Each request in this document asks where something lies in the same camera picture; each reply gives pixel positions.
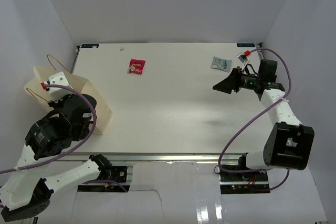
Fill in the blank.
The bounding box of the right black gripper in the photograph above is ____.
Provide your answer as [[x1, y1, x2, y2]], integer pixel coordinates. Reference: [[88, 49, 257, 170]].
[[213, 67, 262, 94]]

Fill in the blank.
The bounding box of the grey snack packet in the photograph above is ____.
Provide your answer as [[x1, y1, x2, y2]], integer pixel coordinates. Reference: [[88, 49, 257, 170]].
[[211, 57, 232, 72]]

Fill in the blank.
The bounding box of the small pink snack packet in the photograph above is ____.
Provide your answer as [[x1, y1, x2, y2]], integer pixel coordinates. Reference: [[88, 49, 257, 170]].
[[127, 59, 145, 75]]

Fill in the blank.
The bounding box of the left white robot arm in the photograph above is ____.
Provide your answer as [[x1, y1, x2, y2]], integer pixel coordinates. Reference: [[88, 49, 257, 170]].
[[1, 94, 112, 222]]

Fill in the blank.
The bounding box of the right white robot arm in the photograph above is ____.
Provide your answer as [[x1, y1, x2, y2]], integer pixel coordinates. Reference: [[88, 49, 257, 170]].
[[213, 60, 314, 182]]

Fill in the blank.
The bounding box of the beige paper bag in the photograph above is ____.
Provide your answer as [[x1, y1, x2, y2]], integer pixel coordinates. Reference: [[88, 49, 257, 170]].
[[24, 65, 112, 135]]

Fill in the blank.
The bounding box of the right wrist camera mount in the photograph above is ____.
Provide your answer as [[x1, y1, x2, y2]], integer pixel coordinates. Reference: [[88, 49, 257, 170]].
[[237, 50, 251, 70]]

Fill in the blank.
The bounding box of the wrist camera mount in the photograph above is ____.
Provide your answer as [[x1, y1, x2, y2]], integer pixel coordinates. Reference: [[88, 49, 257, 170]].
[[237, 50, 251, 70], [40, 71, 73, 101]]

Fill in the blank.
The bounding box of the aluminium table rail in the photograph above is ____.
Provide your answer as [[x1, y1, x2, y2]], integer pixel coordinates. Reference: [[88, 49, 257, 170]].
[[60, 153, 242, 162]]

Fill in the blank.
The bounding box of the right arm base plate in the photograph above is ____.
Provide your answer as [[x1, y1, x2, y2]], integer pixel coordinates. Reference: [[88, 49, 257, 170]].
[[214, 165, 270, 195]]

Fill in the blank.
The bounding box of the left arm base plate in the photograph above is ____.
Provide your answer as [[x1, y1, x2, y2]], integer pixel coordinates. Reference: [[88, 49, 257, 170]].
[[77, 166, 129, 193]]

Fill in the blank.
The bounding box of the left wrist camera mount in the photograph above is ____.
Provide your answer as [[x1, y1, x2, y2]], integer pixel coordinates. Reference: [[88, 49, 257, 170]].
[[40, 71, 73, 101]]

